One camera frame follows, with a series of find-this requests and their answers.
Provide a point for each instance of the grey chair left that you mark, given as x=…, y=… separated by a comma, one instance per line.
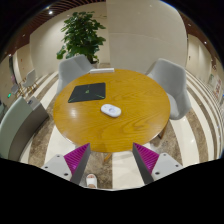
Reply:
x=71, y=69

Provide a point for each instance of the grey chair right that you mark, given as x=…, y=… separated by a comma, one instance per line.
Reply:
x=172, y=78

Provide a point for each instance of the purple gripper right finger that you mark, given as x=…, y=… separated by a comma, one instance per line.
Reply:
x=154, y=166

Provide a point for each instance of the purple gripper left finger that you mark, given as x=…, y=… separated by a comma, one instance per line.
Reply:
x=70, y=166

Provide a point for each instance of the grey green sofa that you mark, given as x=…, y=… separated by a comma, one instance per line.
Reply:
x=18, y=125

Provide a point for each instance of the white computer mouse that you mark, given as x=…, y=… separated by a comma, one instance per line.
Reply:
x=111, y=110

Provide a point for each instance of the green potted plant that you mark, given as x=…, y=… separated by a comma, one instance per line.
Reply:
x=80, y=37

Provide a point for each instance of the white tissue box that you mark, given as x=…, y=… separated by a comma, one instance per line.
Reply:
x=102, y=70

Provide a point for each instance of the round wooden table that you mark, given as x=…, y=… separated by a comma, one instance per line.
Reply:
x=144, y=105

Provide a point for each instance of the white shoe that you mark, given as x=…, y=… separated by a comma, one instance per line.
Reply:
x=91, y=181

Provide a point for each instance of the distant grey chair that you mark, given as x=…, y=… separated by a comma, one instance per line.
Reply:
x=30, y=80

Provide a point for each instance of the black mouse pad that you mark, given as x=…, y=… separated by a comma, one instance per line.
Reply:
x=88, y=92

